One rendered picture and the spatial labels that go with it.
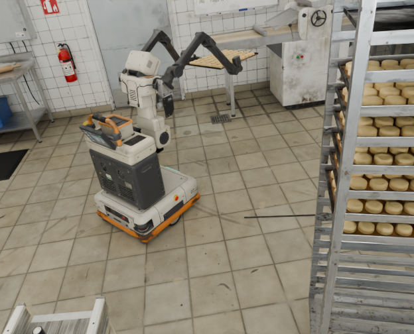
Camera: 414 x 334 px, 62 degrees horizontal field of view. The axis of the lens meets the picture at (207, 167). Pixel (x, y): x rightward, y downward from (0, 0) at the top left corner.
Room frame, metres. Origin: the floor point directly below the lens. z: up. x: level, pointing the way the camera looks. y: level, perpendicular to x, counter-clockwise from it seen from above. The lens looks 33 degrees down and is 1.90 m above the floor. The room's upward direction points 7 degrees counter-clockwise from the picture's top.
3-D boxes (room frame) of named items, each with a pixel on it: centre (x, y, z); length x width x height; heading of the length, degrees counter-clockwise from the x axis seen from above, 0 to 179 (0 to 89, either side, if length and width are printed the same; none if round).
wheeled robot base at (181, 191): (2.34, 0.53, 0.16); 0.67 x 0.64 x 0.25; 137
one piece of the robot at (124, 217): (2.09, 0.74, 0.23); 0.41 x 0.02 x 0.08; 47
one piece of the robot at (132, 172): (2.28, 0.59, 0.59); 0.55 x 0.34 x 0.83; 47
